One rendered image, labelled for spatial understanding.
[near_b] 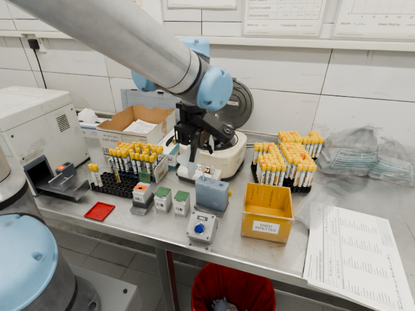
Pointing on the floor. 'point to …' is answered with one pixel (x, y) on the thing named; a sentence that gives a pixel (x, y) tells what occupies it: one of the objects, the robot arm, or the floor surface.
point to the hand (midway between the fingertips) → (203, 166)
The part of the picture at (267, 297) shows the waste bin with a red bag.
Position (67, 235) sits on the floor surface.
